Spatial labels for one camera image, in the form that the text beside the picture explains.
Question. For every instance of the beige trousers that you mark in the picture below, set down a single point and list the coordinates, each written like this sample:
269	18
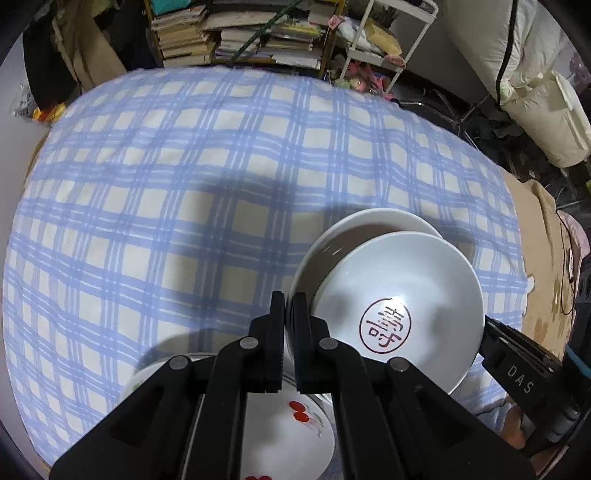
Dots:
92	50

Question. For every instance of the white cherry print plate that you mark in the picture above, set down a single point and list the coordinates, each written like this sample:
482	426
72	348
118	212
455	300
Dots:
277	438

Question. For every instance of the black garment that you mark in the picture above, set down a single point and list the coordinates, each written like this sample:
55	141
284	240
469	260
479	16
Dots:
129	37

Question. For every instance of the blue checked cloth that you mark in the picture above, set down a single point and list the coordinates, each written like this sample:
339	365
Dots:
184	184

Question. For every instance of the thin dark green pole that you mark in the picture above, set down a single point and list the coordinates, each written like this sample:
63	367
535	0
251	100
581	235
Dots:
258	34

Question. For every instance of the white padded recliner chair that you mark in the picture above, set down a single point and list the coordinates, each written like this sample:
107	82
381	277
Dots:
531	46

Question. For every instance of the pile of flat magazines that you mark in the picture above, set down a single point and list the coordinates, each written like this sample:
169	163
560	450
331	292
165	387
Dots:
295	46

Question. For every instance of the yellow wooden shelf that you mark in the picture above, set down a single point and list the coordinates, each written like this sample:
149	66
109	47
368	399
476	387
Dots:
328	50

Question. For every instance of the white trolley cart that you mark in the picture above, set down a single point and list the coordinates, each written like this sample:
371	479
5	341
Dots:
376	57

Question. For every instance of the white bowl with red stamp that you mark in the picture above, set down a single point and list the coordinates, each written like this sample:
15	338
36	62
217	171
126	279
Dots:
415	277

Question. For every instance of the black trousers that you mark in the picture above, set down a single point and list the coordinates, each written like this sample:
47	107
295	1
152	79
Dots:
46	69

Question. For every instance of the person's right hand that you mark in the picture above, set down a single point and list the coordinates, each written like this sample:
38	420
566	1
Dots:
513	427

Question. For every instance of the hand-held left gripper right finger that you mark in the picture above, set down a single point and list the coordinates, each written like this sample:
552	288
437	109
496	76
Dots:
302	350

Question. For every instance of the large white bowl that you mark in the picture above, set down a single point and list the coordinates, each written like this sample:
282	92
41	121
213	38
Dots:
332	249

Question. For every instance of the plastic bag of snacks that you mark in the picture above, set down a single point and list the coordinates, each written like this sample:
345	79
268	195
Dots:
32	104

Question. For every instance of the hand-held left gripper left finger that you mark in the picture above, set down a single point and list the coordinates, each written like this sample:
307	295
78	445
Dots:
276	341

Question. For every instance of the stack of old books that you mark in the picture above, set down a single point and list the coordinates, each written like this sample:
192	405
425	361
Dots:
184	39

